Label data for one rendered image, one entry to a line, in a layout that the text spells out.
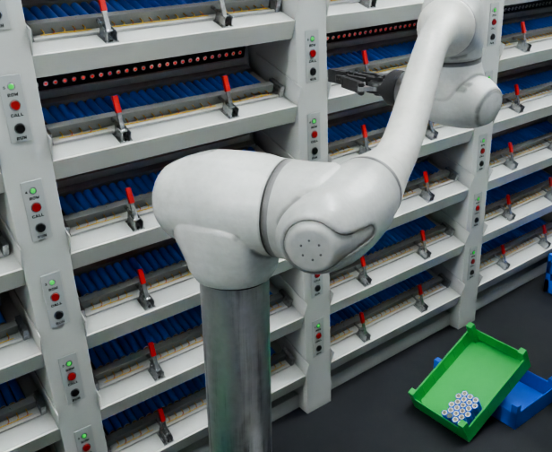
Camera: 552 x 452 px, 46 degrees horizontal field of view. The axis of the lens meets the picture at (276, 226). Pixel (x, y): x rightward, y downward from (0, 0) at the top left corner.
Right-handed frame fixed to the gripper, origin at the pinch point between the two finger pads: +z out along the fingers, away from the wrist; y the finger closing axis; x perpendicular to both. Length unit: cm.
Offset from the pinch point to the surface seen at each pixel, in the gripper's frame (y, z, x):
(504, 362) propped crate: 46, -22, -89
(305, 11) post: -2.2, 9.8, 14.1
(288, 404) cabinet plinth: -9, 13, -98
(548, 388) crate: 54, -32, -96
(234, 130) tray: -23.1, 10.5, -10.2
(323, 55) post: 3.1, 9.8, 3.5
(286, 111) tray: -8.4, 10.0, -8.4
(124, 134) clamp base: -49, 12, -6
